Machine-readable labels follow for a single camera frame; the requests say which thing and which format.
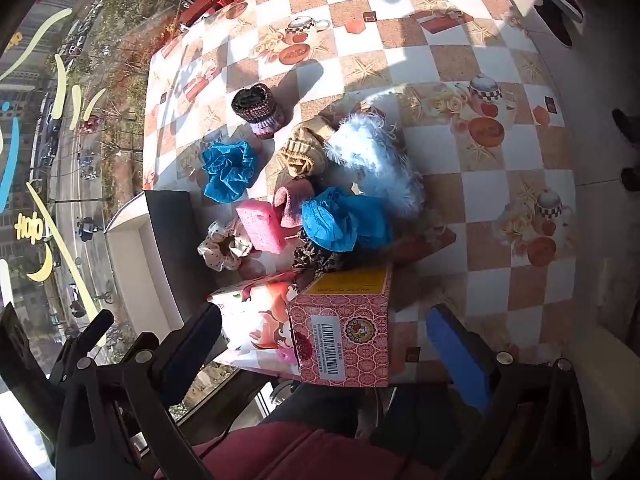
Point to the beige knitted sock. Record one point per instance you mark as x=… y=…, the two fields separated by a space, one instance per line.
x=300 y=152

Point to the black white slipper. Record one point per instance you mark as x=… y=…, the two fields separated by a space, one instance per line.
x=560 y=5

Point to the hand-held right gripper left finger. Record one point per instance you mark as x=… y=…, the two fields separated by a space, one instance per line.
x=192 y=347

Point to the pink patterned carton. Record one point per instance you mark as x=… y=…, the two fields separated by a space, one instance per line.
x=345 y=335

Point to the leopard print scrunchie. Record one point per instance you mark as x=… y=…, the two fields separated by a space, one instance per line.
x=310 y=262

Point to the checkered printed tablecloth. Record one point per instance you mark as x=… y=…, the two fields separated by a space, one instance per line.
x=425 y=75

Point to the dark shoe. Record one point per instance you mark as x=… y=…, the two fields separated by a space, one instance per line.
x=627 y=127
x=631 y=180

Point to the pink knitted pouch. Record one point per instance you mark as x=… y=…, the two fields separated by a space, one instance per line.
x=292 y=205

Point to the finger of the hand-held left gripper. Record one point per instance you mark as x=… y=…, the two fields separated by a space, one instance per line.
x=90 y=335

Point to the pink sponge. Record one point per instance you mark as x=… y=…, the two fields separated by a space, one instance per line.
x=260 y=227

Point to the white polka dot scrunchie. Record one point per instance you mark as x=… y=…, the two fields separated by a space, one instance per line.
x=212 y=250

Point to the light blue fluffy cloth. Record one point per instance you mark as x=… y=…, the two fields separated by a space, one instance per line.
x=370 y=160

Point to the grey cardboard box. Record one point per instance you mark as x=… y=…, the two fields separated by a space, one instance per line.
x=150 y=260

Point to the orange white printed bag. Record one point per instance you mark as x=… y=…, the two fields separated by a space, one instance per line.
x=255 y=320

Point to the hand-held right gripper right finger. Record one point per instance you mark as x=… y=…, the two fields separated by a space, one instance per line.
x=457 y=350

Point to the person's maroon jacket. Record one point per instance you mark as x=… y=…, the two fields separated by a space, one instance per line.
x=300 y=455

